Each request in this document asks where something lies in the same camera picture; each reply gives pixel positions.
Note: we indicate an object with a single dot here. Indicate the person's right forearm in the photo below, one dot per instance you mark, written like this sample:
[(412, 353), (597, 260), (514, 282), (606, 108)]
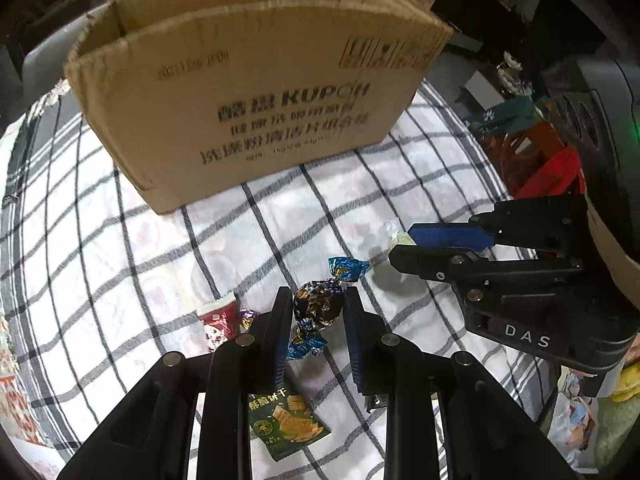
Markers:
[(617, 250)]

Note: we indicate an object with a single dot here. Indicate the brown cardboard box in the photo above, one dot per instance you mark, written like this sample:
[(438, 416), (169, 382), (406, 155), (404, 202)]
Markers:
[(250, 125)]

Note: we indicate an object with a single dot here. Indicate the colourful printed bag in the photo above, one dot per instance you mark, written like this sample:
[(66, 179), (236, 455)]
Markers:
[(585, 420)]

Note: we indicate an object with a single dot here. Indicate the blue foil candy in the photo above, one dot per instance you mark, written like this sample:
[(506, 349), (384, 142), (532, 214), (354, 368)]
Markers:
[(317, 305)]

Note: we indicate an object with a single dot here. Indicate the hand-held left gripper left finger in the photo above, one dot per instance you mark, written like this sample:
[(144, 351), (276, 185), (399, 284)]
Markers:
[(281, 340)]

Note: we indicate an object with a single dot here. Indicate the red gift box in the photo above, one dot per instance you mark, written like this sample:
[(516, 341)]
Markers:
[(545, 170)]

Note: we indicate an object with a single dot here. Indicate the purple foil candy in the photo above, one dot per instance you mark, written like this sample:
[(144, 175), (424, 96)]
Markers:
[(246, 317)]

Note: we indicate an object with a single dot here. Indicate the patterned table mat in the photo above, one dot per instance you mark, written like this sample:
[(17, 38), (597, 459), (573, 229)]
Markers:
[(15, 395)]

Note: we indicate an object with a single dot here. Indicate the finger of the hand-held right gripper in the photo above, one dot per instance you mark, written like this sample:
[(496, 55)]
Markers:
[(440, 265), (445, 235)]

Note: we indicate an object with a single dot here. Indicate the red candy packet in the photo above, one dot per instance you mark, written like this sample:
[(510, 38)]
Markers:
[(220, 322)]

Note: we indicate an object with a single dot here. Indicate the black white checked cloth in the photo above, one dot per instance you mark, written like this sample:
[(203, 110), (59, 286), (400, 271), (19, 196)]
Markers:
[(125, 260)]

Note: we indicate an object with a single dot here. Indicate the white green candy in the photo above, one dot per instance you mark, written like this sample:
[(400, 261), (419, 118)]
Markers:
[(400, 239)]

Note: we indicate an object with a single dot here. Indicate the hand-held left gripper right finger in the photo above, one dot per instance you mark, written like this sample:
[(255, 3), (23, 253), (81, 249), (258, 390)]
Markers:
[(352, 340)]

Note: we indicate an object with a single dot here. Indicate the green cracker packet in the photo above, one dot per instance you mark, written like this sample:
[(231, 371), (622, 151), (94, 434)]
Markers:
[(290, 425)]

